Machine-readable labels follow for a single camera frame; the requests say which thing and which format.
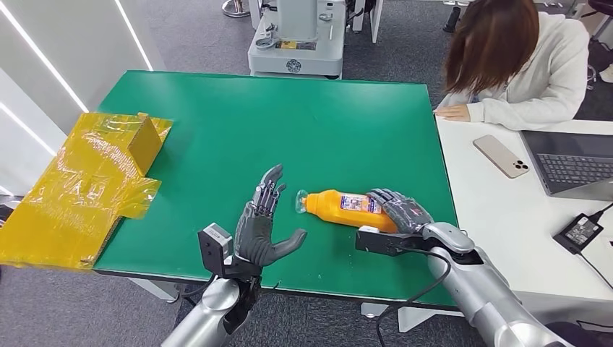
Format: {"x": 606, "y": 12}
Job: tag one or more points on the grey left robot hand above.
{"x": 254, "y": 239}

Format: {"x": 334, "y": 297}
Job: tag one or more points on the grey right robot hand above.
{"x": 407, "y": 215}

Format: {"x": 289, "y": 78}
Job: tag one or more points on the person's right hand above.
{"x": 452, "y": 113}

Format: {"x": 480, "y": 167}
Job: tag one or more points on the orange plastic bottle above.
{"x": 335, "y": 210}

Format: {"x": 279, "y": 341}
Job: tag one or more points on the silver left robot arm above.
{"x": 210, "y": 316}

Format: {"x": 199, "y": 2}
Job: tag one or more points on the beige smartphone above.
{"x": 500, "y": 155}

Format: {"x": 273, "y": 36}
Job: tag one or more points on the person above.
{"x": 527, "y": 72}

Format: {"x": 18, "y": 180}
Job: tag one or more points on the black chair legs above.
{"x": 451, "y": 19}

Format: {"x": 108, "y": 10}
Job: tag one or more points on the white table leg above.
{"x": 153, "y": 289}

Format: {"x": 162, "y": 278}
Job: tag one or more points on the white furniture leg panel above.
{"x": 375, "y": 19}

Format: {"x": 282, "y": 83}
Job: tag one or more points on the grey laptop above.
{"x": 570, "y": 163}

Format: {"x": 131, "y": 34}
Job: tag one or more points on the grey machine base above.
{"x": 297, "y": 52}

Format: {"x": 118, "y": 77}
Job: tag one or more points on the black power adapter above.
{"x": 578, "y": 233}

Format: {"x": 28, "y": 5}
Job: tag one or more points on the yellow taped cardboard box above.
{"x": 72, "y": 201}

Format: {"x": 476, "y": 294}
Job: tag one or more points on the black chair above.
{"x": 579, "y": 335}

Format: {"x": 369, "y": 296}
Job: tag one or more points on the chrome stand base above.
{"x": 235, "y": 8}

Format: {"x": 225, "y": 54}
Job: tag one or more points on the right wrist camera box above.
{"x": 383, "y": 242}

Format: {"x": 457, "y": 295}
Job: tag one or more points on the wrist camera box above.
{"x": 213, "y": 249}
{"x": 383, "y": 242}

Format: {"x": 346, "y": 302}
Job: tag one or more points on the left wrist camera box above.
{"x": 213, "y": 249}

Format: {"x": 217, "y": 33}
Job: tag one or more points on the white table foot bracket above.
{"x": 414, "y": 318}
{"x": 373, "y": 310}

